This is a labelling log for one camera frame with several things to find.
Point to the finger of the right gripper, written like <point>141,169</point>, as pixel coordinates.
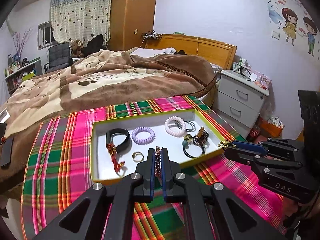
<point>251,147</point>
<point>243,156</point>

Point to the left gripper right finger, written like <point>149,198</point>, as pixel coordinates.
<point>173,190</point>

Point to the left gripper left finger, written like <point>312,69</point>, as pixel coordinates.
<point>144,191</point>

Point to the small gold bead ornament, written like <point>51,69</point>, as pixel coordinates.
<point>225,144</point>

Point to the black tie with ball beads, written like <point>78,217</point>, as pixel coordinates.
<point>193,146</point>

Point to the black wristband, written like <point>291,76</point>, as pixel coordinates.
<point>118,139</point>

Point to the yellow shallow cardboard box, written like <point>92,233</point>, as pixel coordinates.
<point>101,166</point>

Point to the grey drawer nightstand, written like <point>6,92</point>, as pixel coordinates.
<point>239,101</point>

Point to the pink plaid cloth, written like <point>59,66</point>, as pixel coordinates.
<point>58,171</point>

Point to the wooden headboard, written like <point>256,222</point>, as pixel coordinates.
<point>216,52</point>

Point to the black phone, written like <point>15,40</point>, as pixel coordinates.
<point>7,152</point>

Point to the black wallet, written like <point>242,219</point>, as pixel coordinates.
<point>2,133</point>

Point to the black office chair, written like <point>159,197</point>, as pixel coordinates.
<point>59,57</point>

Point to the brown teddy bear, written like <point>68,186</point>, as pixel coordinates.
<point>76,47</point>

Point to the white desk shelf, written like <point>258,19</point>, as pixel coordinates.
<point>16,76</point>

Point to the wooden wardrobe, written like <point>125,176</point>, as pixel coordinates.
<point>129,21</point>

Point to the patterned white curtain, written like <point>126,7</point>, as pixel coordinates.
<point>80,20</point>

